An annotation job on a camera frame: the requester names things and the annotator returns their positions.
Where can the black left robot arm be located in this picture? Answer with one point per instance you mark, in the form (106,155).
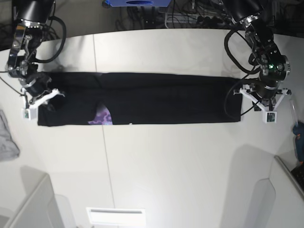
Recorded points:
(273,66)

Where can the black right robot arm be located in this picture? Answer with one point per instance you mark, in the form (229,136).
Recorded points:
(33,19)

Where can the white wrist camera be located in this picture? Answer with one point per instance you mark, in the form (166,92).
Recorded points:
(29,114)
(269,117)

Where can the black keyboard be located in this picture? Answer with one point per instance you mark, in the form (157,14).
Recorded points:
(298,174)

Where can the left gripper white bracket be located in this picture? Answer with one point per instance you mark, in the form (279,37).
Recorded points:
(266,98)

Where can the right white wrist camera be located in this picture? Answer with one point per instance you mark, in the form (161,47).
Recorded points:
(29,114)

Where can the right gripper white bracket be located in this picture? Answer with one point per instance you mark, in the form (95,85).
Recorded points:
(36,90)

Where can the blue glue gun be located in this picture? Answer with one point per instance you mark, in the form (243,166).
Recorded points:
(298,131)

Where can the grey cloth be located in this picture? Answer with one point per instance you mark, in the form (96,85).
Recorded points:
(8,149)

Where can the black T-shirt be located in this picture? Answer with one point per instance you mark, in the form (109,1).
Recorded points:
(140,98)

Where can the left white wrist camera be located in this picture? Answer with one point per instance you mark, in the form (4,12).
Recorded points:
(269,117)

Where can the white tray front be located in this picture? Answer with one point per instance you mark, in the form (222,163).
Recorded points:
(117,217)

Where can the blue box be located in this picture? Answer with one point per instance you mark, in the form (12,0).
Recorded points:
(144,3)

